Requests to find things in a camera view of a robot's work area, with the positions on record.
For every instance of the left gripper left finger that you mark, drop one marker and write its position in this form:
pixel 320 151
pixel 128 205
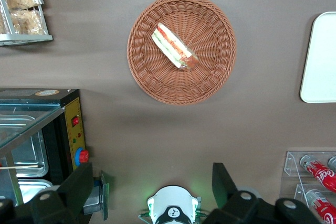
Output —
pixel 68 197

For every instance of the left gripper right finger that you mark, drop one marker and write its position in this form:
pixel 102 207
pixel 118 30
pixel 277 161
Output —
pixel 233 203

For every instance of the triangle sandwich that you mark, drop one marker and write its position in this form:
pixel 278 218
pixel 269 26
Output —
pixel 172 45

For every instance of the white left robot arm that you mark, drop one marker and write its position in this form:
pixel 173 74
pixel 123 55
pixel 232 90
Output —
pixel 170 197

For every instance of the cream plastic tray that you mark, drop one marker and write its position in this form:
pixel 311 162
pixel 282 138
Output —
pixel 320 58

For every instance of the brown round wicker basket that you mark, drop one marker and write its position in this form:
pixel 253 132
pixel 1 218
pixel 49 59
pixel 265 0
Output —
pixel 210 24

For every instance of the steel warmer pan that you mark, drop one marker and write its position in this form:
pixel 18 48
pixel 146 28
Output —
pixel 31 190
pixel 31 153

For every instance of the wooden skewer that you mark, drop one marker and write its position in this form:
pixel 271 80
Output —
pixel 21 167

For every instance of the clear acrylic bottle rack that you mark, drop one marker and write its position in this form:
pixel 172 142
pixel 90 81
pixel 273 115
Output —
pixel 291 166

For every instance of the black food warmer cabinet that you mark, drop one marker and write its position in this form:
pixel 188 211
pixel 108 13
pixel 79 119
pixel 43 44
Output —
pixel 72 111

